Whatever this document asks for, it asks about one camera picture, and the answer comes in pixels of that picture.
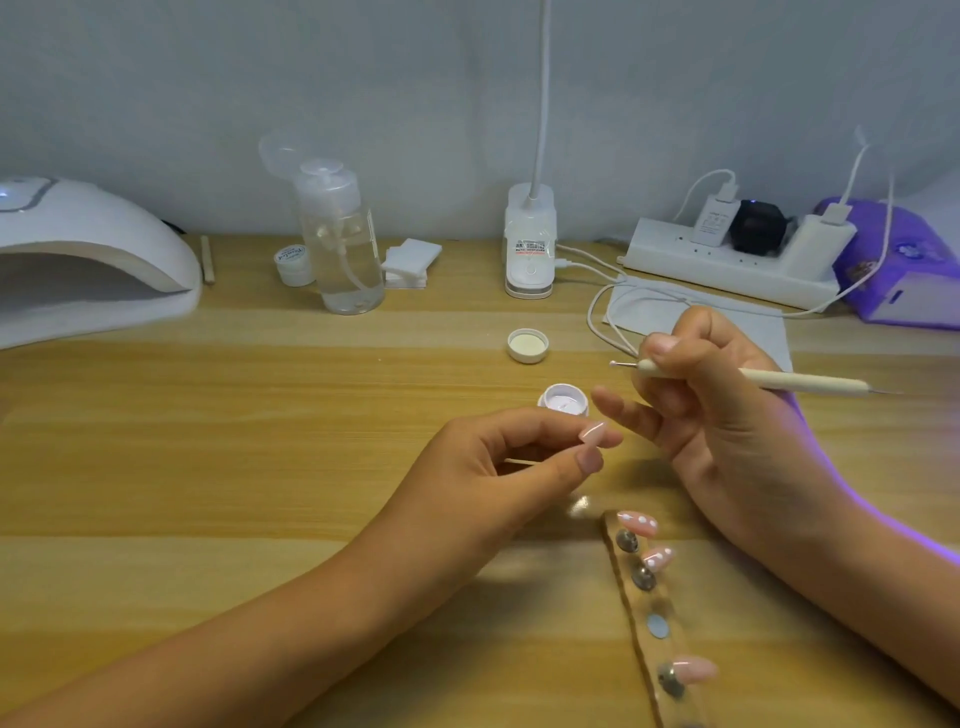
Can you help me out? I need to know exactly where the cream nail dotting pen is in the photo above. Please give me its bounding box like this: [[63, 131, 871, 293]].
[[609, 357, 901, 398]]

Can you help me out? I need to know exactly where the black power adapter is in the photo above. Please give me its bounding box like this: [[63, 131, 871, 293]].
[[729, 199, 789, 257]]

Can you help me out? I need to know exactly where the white power strip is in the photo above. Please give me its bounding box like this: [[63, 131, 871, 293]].
[[621, 217, 843, 312]]

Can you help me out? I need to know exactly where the white nail curing lamp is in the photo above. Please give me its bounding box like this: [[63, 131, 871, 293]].
[[0, 177, 204, 351]]

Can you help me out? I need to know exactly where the small white charger plug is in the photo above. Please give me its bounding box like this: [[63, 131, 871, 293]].
[[691, 183, 742, 248]]

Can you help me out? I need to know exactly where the person's right forearm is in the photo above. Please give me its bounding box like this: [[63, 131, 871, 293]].
[[746, 483, 960, 710]]

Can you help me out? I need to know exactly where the person's right hand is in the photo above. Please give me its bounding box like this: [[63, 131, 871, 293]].
[[591, 306, 852, 552]]

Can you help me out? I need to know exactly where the white paper sheet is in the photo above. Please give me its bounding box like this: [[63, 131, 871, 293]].
[[603, 276, 795, 374]]

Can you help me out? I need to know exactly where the person's left forearm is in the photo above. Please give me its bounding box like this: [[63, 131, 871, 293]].
[[0, 541, 425, 728]]

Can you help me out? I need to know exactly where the large white charger plug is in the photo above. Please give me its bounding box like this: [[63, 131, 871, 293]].
[[780, 202, 858, 282]]

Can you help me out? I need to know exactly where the purple nail drill machine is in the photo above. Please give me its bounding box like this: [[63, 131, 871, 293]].
[[814, 196, 960, 332]]

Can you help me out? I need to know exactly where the person's left hand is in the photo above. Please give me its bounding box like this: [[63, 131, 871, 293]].
[[372, 407, 624, 579]]

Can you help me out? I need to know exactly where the short white charger cable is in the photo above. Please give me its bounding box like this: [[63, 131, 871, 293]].
[[671, 168, 738, 225]]

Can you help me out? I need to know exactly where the small open white jar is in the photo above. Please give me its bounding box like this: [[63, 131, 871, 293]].
[[537, 383, 590, 418]]

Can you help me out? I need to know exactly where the long white charger cable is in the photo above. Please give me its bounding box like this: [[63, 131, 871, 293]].
[[628, 124, 898, 320]]

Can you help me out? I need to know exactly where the clear pump dispenser bottle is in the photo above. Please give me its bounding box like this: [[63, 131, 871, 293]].
[[258, 135, 386, 316]]

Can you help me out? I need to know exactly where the white desk lamp cable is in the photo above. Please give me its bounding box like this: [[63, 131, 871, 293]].
[[553, 244, 643, 359]]

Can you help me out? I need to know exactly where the small closed white jar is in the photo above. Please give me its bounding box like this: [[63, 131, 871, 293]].
[[273, 244, 316, 288]]

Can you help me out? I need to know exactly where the plain pink false nail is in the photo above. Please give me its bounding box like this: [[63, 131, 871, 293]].
[[669, 656, 720, 686]]

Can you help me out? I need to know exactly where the white gooseneck desk lamp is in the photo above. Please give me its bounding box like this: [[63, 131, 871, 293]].
[[501, 0, 559, 301]]

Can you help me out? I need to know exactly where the white jar lid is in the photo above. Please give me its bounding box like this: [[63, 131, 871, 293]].
[[506, 327, 550, 366]]

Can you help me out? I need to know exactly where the clear acrylic nail display strip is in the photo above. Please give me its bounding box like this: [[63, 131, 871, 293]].
[[600, 510, 714, 728]]

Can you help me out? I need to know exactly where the stack of white cotton pads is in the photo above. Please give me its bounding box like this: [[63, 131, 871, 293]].
[[380, 238, 444, 291]]

